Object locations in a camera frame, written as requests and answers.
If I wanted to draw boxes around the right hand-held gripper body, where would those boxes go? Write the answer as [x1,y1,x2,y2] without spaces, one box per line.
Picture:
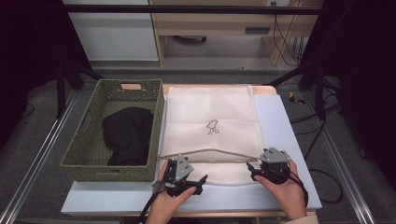
[258,147,292,185]

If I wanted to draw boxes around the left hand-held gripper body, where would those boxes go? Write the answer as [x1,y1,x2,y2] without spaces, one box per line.
[152,154,202,198]

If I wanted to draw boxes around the black garment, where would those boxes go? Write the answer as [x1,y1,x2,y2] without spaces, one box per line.
[102,106,155,167]

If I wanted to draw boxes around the white mesh laundry bag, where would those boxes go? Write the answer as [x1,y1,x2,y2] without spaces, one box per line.
[158,84,265,187]

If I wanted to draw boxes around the green woven basket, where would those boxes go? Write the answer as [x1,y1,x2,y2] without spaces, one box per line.
[60,78,164,183]

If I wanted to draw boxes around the person's right hand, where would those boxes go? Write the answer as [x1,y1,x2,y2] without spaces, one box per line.
[253,150,308,221]

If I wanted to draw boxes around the person's left hand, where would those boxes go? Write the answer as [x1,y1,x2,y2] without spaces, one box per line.
[145,160,198,224]

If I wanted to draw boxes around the yellow and black tool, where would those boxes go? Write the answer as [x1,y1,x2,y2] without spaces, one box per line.
[288,91,306,105]

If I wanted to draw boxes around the black metal stand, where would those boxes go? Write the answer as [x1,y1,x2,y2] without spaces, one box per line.
[266,61,329,121]
[55,55,105,119]

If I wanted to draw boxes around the black curtain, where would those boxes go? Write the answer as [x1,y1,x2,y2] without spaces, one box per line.
[0,0,93,152]
[299,0,396,189]

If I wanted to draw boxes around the white cabinet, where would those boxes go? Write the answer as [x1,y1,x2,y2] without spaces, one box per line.
[62,0,160,62]

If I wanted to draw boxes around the right hand-held gripper black cable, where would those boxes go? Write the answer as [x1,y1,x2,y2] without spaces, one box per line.
[270,168,310,209]

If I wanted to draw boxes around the hand-held gripper black cable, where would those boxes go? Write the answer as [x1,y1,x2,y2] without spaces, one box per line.
[270,168,310,209]
[137,183,166,224]

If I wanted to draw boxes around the left hand-held gripper black cable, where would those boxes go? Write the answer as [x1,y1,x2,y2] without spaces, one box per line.
[137,183,166,224]

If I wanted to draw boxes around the black floor cable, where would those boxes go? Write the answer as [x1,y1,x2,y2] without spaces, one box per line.
[289,102,345,205]

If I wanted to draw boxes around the aluminium floor rail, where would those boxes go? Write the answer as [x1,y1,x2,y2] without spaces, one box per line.
[0,89,79,224]
[302,91,377,224]

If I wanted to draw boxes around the hanging black cables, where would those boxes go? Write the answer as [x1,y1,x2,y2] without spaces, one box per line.
[272,2,305,67]

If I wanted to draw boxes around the black metal frame bar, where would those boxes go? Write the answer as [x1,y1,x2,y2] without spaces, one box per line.
[62,4,323,16]

